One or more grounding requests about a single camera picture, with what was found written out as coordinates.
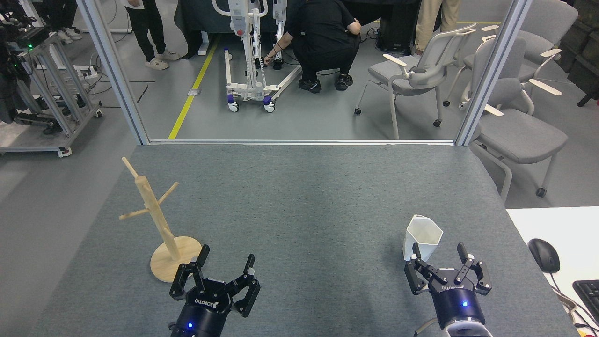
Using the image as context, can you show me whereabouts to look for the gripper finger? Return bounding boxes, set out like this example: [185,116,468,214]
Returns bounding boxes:
[169,244,210,301]
[456,242,493,295]
[405,243,441,295]
[228,254,261,318]

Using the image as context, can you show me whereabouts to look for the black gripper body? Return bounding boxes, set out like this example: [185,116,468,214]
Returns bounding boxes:
[170,278,234,337]
[430,268,487,329]

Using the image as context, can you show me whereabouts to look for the white hexagonal cup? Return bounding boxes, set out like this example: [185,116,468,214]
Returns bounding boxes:
[403,215,444,263]

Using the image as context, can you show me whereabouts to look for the wooden cup rack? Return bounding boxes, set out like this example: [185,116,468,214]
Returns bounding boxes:
[119,157,204,283]

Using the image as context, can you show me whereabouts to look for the black storage crates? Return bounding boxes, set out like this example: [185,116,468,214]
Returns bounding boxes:
[559,0,599,107]

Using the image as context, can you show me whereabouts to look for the black computer mouse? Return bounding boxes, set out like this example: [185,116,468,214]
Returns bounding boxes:
[528,238,561,274]

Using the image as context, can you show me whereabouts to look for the black keyboard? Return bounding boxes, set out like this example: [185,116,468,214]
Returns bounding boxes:
[572,280,599,323]

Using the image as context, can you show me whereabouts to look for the grey padded chair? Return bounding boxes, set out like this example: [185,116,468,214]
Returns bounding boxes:
[461,37,569,202]
[442,0,579,108]

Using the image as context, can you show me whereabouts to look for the silver metal cart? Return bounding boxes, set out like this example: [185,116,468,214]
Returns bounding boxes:
[0,30,103,158]

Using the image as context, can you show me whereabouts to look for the white stand on wheels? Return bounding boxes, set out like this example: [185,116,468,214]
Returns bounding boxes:
[211,0,302,113]

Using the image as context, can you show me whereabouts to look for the black box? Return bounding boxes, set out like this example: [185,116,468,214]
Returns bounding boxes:
[378,14,418,53]

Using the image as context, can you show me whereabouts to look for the person in black trousers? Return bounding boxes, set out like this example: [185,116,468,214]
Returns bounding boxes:
[125,0,181,71]

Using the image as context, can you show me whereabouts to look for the person in beige trousers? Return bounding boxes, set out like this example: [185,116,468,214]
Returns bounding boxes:
[412,0,461,54]

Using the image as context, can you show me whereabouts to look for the person with white shoes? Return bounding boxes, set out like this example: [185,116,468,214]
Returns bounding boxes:
[47,0,82,44]

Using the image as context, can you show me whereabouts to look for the black machine with green light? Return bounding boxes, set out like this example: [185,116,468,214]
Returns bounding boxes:
[0,0,51,125]

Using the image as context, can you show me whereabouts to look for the black mouse cable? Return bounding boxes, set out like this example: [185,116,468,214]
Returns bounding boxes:
[548,272,599,328]

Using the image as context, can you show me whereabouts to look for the silver aluminium post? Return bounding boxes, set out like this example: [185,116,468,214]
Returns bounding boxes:
[455,0,534,147]
[76,0,150,146]

